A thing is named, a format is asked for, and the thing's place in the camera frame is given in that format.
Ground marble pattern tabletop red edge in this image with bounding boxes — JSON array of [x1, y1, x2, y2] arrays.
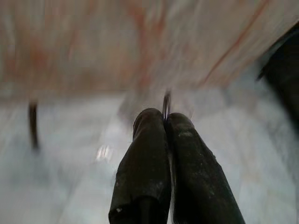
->
[[0, 0, 299, 104]]

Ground black TV console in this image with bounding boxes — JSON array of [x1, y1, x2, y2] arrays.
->
[[255, 25, 299, 122]]

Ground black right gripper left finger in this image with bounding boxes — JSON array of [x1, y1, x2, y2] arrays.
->
[[108, 109, 174, 224]]

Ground black curved table leg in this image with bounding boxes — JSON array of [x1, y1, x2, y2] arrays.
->
[[27, 99, 41, 150]]

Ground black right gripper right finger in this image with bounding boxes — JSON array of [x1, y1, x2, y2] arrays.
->
[[166, 112, 246, 224]]

